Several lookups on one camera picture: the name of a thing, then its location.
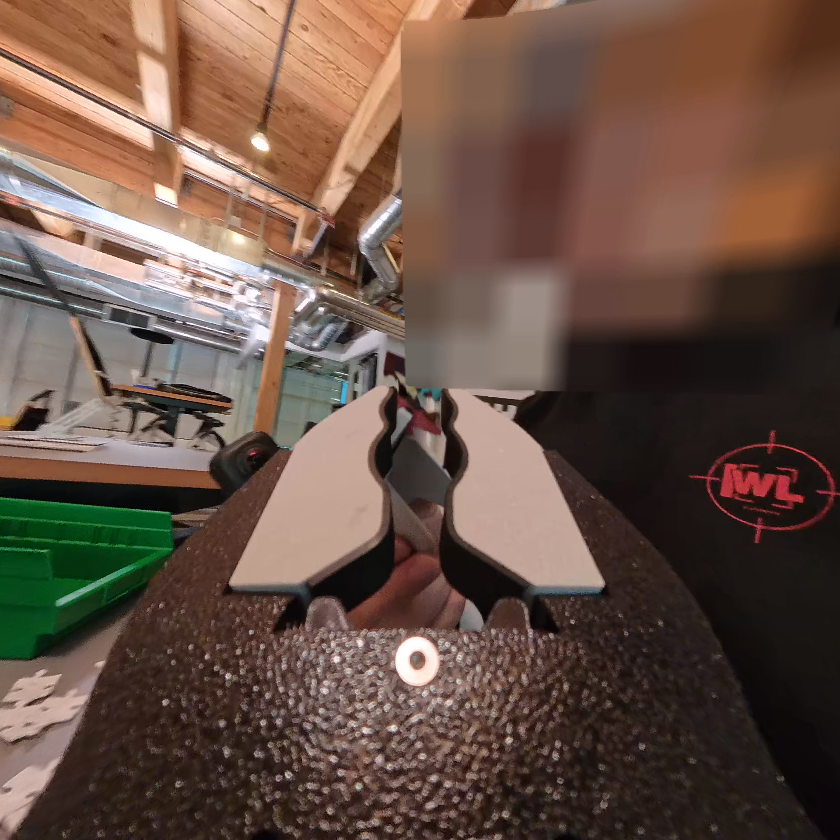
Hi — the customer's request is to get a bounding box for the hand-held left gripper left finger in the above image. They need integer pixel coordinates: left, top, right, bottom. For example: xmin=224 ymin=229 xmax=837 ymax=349
xmin=228 ymin=385 xmax=399 ymax=608

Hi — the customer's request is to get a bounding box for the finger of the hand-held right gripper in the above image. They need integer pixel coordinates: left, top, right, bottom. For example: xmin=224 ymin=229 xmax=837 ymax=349
xmin=387 ymin=441 xmax=455 ymax=506
xmin=392 ymin=492 xmax=439 ymax=553

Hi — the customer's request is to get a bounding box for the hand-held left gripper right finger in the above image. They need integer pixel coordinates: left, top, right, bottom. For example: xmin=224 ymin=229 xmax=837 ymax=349
xmin=438 ymin=387 xmax=606 ymax=611

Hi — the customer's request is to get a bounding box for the colourful curved puzzle ball section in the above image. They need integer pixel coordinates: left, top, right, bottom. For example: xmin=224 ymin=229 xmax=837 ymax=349
xmin=392 ymin=387 xmax=448 ymax=454

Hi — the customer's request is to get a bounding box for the pile of white puzzle pieces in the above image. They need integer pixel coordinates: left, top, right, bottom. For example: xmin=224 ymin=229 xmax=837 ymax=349
xmin=0 ymin=668 xmax=89 ymax=837

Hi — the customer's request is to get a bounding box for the person's right hand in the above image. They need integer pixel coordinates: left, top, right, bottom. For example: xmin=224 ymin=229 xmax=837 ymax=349
xmin=346 ymin=502 xmax=475 ymax=631

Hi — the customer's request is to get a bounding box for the black and white machine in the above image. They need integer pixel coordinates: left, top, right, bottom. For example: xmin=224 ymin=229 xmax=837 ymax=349
xmin=13 ymin=377 xmax=234 ymax=450

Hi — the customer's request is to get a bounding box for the wooden workbench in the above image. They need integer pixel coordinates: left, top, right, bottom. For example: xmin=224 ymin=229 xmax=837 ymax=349
xmin=0 ymin=433 xmax=224 ymax=490

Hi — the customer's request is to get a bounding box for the green plastic bin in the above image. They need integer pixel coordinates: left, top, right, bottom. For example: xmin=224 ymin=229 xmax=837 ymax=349
xmin=0 ymin=497 xmax=175 ymax=660

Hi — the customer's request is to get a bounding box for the black hooded sweatshirt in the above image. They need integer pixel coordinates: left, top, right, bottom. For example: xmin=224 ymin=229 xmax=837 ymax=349
xmin=515 ymin=341 xmax=840 ymax=840

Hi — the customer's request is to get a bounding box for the wooden post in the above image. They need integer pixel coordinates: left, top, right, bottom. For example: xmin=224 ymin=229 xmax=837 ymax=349
xmin=252 ymin=282 xmax=298 ymax=435

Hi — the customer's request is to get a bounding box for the black pedestal stool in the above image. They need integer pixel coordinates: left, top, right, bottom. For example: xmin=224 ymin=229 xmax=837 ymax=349
xmin=131 ymin=328 xmax=175 ymax=388

